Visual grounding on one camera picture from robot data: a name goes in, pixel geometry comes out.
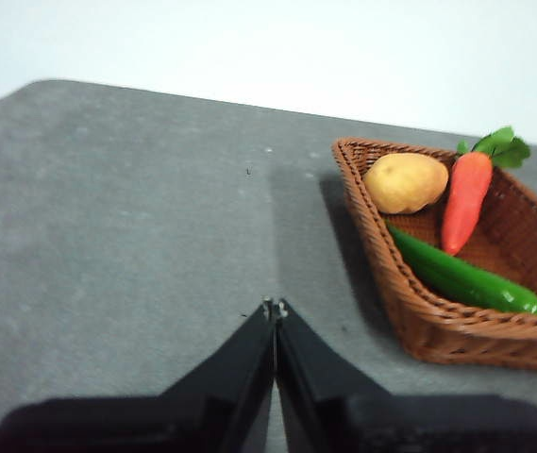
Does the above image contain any orange carrot with green leaves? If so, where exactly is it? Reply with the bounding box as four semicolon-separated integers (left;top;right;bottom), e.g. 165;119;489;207
441;126;531;256

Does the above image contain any long green pepper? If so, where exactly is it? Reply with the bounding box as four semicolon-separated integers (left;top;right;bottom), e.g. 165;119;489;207
385;221;537;316

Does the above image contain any yellow-brown potato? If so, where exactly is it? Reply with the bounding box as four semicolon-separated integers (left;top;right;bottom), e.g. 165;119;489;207
363;153;450;215

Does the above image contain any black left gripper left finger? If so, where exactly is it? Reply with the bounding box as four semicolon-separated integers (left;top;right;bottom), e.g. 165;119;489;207
0;296;277;453

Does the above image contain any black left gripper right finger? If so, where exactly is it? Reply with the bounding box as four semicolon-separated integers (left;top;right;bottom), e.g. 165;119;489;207
275;297;537;453

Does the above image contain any brown wicker basket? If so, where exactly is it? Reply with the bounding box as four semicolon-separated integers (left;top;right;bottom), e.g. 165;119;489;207
331;136;537;372

